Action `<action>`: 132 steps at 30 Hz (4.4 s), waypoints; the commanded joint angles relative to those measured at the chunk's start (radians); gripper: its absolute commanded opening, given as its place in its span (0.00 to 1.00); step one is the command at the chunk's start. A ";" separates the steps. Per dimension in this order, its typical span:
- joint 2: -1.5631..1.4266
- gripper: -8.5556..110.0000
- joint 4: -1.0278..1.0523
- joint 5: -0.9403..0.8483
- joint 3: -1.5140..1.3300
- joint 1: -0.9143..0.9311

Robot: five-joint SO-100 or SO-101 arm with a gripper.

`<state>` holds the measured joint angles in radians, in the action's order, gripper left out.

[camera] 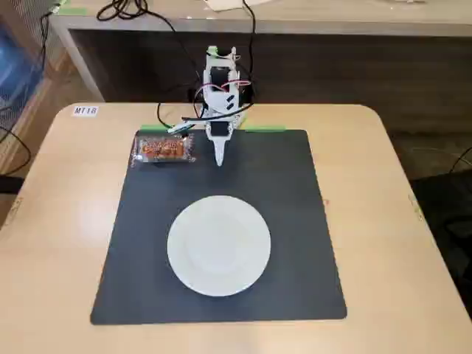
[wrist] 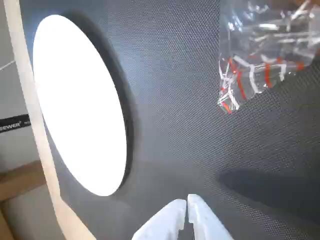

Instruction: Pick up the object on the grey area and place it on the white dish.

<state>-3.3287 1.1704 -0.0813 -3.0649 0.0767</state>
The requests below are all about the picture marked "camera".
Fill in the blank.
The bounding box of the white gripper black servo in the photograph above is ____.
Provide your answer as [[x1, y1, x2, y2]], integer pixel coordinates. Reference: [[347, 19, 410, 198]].
[[204, 117, 237, 167]]

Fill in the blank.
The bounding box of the clear brown snack package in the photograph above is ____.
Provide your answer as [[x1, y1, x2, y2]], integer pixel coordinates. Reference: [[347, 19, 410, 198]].
[[128, 131, 199, 169]]

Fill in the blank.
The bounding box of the white round dish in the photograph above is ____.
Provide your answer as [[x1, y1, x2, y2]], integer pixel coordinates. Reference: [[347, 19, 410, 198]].
[[166, 195, 272, 297]]

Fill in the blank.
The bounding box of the dark grey mat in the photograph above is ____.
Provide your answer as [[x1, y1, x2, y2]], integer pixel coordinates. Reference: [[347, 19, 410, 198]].
[[90, 128, 348, 326]]

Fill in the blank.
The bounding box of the white MT18 label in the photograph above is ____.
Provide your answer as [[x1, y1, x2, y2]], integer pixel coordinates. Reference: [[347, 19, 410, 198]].
[[72, 105, 99, 118]]

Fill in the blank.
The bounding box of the beige desk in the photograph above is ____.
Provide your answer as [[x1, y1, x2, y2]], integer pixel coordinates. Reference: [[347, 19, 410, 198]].
[[49, 0, 472, 103]]

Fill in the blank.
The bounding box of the clear tape marker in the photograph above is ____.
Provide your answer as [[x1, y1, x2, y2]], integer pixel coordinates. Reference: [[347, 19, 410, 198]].
[[407, 194, 426, 222]]

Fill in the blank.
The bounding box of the blue plastic container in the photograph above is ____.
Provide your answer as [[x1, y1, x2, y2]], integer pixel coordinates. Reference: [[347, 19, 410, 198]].
[[0, 18, 44, 97]]

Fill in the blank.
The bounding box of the black office chair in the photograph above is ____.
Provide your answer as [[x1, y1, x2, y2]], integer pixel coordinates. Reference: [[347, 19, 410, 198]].
[[409, 173, 472, 354]]

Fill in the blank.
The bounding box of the wrist camera on white mount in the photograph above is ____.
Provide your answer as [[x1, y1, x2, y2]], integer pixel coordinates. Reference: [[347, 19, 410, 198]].
[[167, 121, 195, 136]]

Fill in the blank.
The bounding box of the black cable on table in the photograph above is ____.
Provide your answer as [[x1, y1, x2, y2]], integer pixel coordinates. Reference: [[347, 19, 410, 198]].
[[157, 102, 175, 128]]

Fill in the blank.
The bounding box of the black power cable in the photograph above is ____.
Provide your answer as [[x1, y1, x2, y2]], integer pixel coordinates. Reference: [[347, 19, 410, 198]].
[[241, 0, 257, 88]]

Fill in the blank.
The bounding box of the coiled black cable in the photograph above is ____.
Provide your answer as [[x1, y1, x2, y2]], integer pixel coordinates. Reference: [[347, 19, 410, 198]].
[[96, 0, 176, 33]]

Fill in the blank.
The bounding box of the thin black cable loop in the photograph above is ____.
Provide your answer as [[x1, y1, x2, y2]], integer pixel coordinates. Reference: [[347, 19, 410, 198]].
[[0, 125, 31, 175]]

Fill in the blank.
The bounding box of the thin black floor cable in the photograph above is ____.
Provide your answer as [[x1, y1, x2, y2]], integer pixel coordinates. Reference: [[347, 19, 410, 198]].
[[448, 146, 472, 174]]

